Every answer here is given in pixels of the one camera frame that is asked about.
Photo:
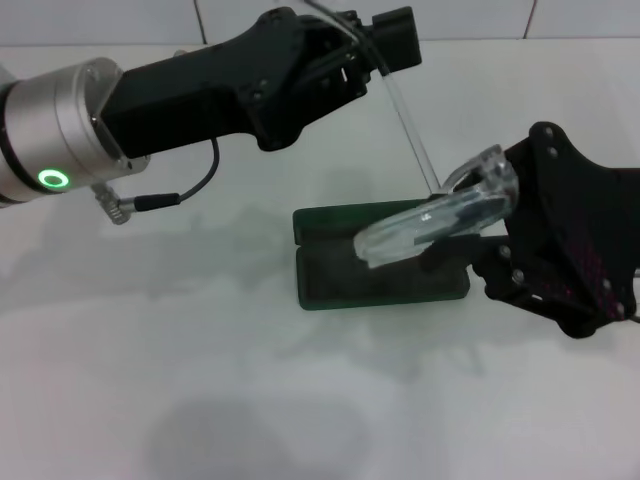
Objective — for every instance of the clear white glasses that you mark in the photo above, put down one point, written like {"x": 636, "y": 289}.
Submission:
{"x": 400, "y": 235}

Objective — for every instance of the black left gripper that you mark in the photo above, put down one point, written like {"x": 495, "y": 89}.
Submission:
{"x": 210, "y": 95}

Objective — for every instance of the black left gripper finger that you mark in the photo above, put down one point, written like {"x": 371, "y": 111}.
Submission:
{"x": 392, "y": 19}
{"x": 400, "y": 47}

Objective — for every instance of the green glasses case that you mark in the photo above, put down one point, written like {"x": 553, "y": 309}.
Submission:
{"x": 330, "y": 280}

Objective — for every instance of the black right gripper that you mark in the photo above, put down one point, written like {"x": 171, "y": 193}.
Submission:
{"x": 560, "y": 240}

